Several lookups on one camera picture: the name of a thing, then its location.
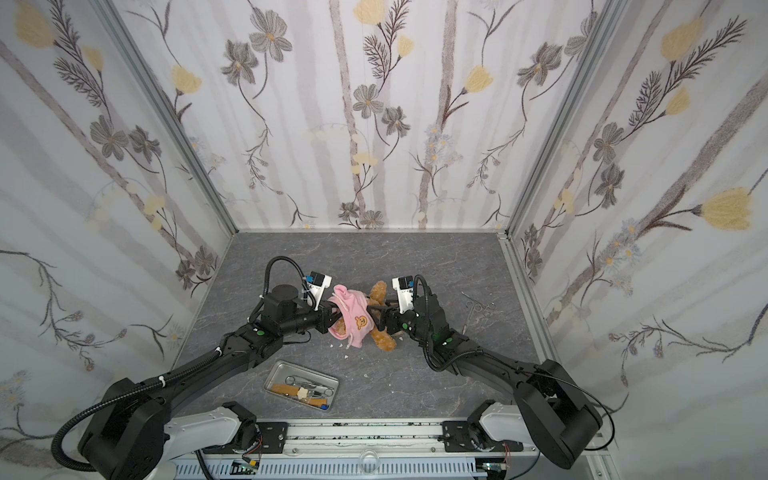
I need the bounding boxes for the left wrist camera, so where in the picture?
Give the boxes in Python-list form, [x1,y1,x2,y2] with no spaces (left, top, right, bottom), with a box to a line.
[304,271,332,311]

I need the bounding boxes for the black corrugated cable hose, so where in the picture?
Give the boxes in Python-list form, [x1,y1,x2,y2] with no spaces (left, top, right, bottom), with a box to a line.
[50,255,310,473]

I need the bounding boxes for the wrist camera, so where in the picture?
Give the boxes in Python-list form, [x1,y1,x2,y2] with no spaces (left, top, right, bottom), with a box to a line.
[392,276,414,314]
[304,271,332,311]

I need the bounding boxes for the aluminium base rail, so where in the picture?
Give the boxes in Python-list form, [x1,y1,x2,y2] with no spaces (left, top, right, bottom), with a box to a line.
[156,418,614,479]

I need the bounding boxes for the scissors in tray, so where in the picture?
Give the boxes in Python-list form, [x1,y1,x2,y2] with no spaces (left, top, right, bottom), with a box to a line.
[285,376,335,400]

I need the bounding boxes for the pink teddy hoodie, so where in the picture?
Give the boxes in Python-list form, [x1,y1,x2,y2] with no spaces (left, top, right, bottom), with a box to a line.
[329,285,375,348]

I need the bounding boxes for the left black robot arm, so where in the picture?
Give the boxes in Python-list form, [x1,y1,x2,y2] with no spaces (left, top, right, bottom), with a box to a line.
[68,285,341,479]

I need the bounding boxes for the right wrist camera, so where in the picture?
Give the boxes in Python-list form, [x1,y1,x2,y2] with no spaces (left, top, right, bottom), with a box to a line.
[392,276,414,314]

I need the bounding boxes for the wooden brush in tray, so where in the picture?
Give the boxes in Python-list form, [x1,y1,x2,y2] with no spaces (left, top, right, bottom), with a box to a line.
[268,384,330,410]

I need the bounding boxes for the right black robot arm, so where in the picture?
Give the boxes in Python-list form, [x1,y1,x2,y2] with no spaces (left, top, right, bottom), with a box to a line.
[368,294,603,469]

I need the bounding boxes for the metal tray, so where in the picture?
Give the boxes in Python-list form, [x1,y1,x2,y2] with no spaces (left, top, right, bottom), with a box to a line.
[264,360,340,411]

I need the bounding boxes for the brown teddy bear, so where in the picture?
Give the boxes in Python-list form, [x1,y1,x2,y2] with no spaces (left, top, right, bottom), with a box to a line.
[336,281,397,352]

